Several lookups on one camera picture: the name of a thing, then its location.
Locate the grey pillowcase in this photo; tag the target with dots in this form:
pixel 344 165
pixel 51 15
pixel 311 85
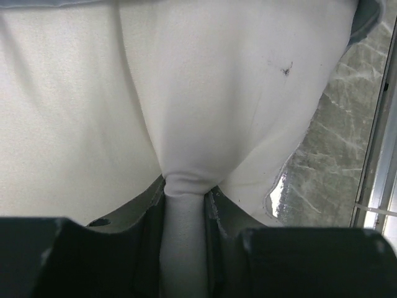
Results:
pixel 367 16

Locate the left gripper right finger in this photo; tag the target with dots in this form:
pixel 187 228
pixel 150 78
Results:
pixel 248 259

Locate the aluminium mounting rail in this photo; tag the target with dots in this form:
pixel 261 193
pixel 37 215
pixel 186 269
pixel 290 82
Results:
pixel 372 203

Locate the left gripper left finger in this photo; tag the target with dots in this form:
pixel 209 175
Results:
pixel 116 255

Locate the white pillow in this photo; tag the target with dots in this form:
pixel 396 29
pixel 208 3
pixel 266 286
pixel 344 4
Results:
pixel 100 98

